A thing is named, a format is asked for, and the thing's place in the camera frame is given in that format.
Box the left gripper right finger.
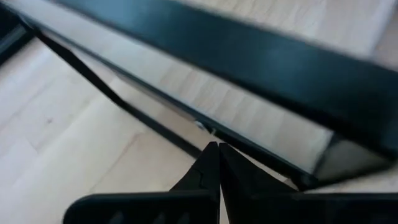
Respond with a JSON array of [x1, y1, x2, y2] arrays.
[[219, 142, 398, 224]]

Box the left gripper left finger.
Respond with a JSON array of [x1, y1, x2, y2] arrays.
[[63, 141, 221, 224]]

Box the wooden shelf with black frame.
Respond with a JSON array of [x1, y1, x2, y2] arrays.
[[6, 0, 398, 192]]

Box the black aluminium table frame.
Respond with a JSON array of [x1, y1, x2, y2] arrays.
[[0, 4, 35, 66]]

